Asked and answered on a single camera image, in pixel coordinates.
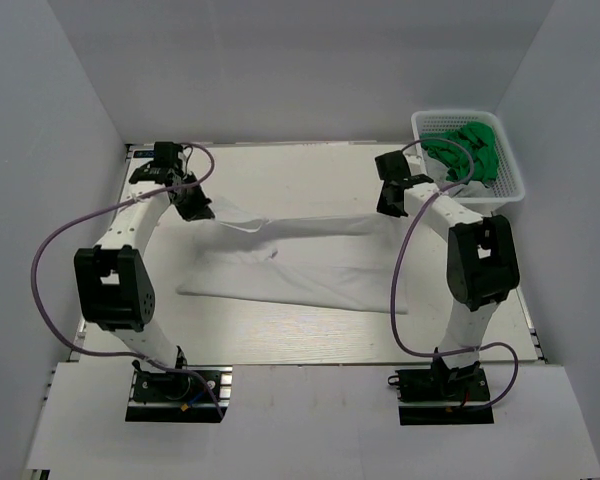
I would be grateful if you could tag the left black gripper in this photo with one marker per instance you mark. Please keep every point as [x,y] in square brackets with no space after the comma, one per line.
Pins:
[199,210]

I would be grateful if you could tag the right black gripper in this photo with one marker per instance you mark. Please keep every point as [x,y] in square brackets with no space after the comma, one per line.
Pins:
[387,209]

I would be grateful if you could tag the white t shirt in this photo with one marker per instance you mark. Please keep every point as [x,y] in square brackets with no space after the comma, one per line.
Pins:
[341,262]

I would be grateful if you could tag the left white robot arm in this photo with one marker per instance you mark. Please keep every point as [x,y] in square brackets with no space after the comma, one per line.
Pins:
[114,287]

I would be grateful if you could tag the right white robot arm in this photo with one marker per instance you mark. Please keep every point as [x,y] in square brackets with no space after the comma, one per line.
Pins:
[481,265]

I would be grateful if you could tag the grey t shirt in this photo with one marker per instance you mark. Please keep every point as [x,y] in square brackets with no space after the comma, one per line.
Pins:
[474,189]

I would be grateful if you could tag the blue label sticker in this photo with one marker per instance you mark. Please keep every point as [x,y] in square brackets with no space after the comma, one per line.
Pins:
[143,154]

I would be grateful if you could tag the green t shirt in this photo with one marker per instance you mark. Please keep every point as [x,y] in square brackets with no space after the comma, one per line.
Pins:
[449,147]

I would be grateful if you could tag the white plastic basket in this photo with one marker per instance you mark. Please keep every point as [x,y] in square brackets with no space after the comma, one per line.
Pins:
[508,187]

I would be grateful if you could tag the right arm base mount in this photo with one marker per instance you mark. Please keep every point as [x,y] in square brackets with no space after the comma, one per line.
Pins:
[440,396]

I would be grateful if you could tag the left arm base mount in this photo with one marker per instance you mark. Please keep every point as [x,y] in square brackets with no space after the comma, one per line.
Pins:
[193,395]

